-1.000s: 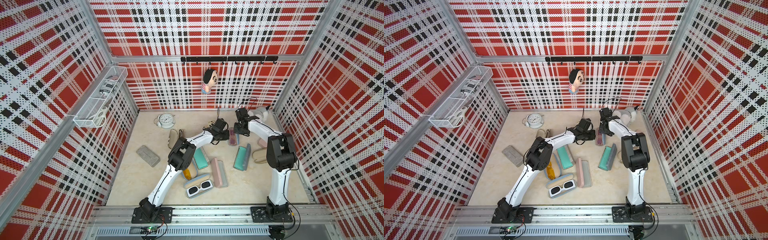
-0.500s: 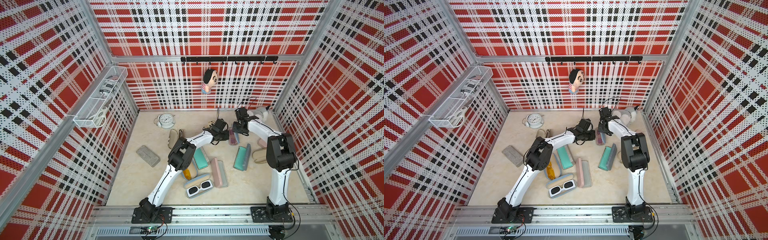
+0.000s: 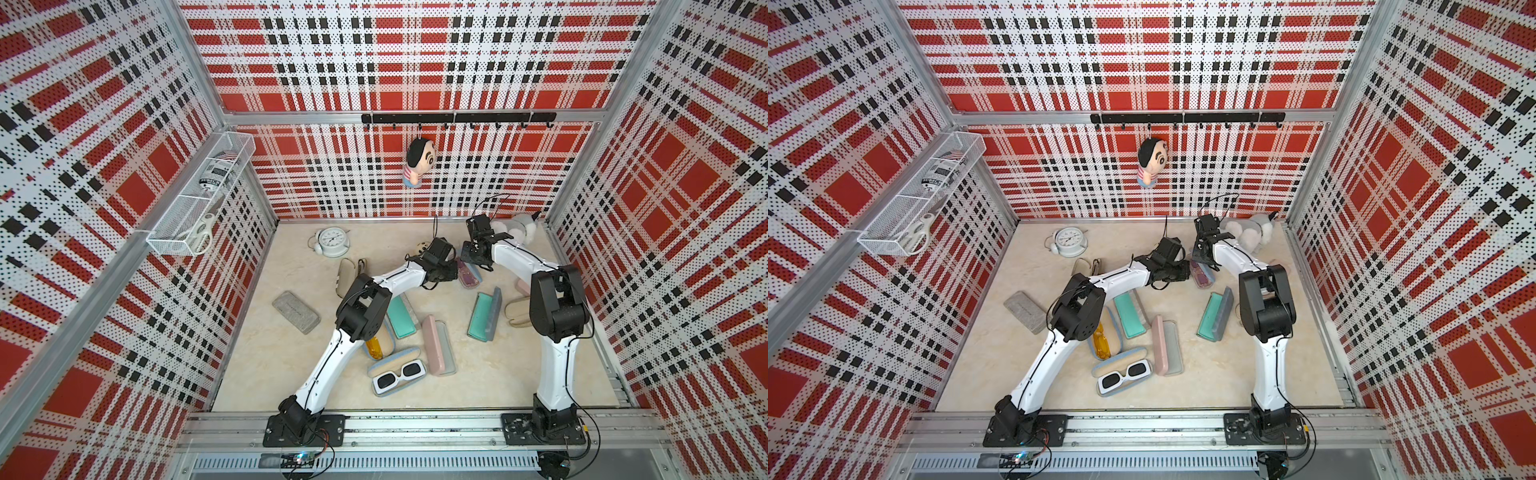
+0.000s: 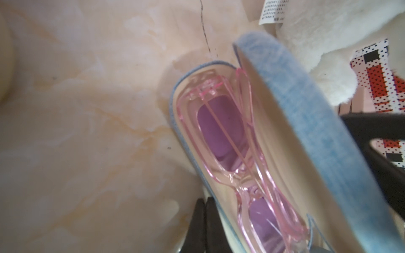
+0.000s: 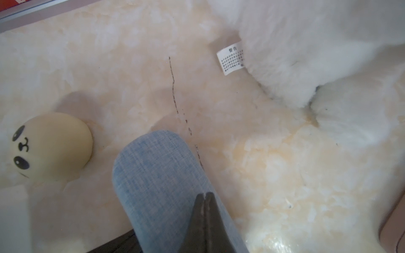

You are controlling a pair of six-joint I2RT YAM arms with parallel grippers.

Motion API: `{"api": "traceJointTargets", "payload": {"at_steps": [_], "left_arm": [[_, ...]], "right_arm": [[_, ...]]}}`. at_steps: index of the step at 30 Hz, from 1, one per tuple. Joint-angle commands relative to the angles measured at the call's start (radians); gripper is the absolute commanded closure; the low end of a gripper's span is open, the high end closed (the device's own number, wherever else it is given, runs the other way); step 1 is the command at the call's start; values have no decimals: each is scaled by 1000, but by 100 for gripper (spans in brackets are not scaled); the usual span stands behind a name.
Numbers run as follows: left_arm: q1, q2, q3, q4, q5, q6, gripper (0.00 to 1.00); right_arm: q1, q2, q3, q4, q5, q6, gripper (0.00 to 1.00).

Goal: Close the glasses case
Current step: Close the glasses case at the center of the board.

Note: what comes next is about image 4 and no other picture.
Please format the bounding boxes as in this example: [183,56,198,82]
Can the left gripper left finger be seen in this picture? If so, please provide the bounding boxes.
[180,197,232,253]

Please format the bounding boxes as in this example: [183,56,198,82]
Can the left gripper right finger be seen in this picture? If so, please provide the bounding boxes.
[341,113,405,218]

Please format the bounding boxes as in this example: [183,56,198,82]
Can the blue case with pink glasses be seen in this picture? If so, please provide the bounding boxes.
[170,32,405,253]

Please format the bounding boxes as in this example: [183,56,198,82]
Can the white plush toy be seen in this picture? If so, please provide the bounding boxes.
[259,1,405,106]

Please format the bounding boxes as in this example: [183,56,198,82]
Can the pink sunglasses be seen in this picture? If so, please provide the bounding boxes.
[172,64,311,253]

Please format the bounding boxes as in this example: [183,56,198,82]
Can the yellow panda squishy ball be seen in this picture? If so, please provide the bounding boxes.
[0,14,15,101]

